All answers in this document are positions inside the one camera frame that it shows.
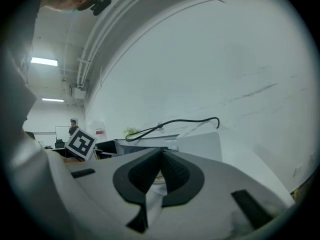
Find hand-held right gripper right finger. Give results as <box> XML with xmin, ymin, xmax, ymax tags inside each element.
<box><xmin>160</xmin><ymin>148</ymin><xmax>205</xmax><ymax>208</ymax></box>

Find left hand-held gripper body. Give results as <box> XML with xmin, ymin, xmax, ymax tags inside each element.
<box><xmin>64</xmin><ymin>127</ymin><xmax>98</xmax><ymax>162</ymax></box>

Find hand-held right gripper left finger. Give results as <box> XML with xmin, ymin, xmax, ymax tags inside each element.
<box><xmin>112</xmin><ymin>148</ymin><xmax>163</xmax><ymax>234</ymax></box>

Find white microwave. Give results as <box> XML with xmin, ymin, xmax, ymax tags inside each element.
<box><xmin>114</xmin><ymin>131</ymin><xmax>223</xmax><ymax>163</ymax></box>

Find person's left forearm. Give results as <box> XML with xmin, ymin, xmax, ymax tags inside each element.
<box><xmin>62</xmin><ymin>156</ymin><xmax>86</xmax><ymax>164</ymax></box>

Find whiteboard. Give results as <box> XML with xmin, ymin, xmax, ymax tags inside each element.
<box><xmin>55</xmin><ymin>126</ymin><xmax>71</xmax><ymax>140</ymax></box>

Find black monitor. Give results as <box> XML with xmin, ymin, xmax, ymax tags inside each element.
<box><xmin>95</xmin><ymin>140</ymin><xmax>118</xmax><ymax>155</ymax></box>

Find green plant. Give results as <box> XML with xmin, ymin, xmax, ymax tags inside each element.
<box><xmin>122</xmin><ymin>126</ymin><xmax>140</xmax><ymax>138</ymax></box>

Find grey ceiling junction box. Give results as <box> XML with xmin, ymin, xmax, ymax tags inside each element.
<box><xmin>68</xmin><ymin>83</ymin><xmax>87</xmax><ymax>108</ymax></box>

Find large ceiling light panel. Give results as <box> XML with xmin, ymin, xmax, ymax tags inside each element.
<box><xmin>30</xmin><ymin>57</ymin><xmax>59</xmax><ymax>67</ymax></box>

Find white ceiling pipes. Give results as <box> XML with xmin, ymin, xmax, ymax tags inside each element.
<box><xmin>76</xmin><ymin>0</ymin><xmax>166</xmax><ymax>89</ymax></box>

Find black cable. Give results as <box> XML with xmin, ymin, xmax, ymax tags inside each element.
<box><xmin>124</xmin><ymin>116</ymin><xmax>221</xmax><ymax>143</ymax></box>

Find black head camera mount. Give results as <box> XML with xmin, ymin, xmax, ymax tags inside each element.
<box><xmin>77</xmin><ymin>0</ymin><xmax>113</xmax><ymax>17</ymax></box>

